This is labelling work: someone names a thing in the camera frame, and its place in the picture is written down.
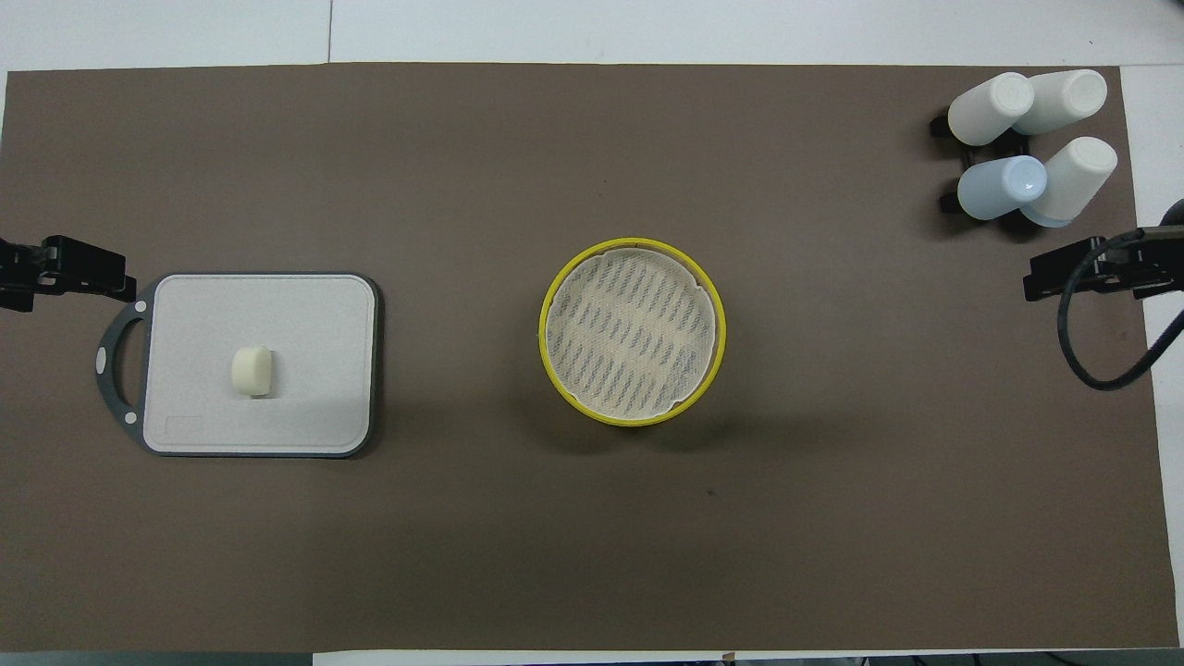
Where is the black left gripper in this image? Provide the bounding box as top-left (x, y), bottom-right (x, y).
top-left (0, 235), bottom-right (137, 313)

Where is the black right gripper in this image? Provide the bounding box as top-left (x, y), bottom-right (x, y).
top-left (1023, 225), bottom-right (1184, 302)

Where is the white steamed bun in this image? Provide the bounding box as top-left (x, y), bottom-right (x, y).
top-left (230, 345), bottom-right (276, 399)

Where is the yellow bamboo steamer base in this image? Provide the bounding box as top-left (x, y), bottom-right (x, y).
top-left (546, 365), bottom-right (724, 429)

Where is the white plastic cup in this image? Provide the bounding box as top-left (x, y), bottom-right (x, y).
top-left (1013, 69), bottom-right (1108, 137)
top-left (948, 72), bottom-right (1035, 147)
top-left (1020, 137), bottom-right (1118, 228)

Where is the light blue plastic cup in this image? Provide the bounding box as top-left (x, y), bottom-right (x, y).
top-left (957, 155), bottom-right (1048, 221)

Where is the black cup rack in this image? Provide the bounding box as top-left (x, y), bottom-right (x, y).
top-left (930, 109), bottom-right (1035, 216)

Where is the white cutting board grey rim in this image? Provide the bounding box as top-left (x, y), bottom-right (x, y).
top-left (94, 271), bottom-right (382, 459)

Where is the brown table mat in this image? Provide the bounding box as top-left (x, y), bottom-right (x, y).
top-left (0, 62), bottom-right (1178, 653)

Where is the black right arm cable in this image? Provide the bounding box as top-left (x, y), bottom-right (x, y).
top-left (1057, 227), bottom-right (1184, 391)

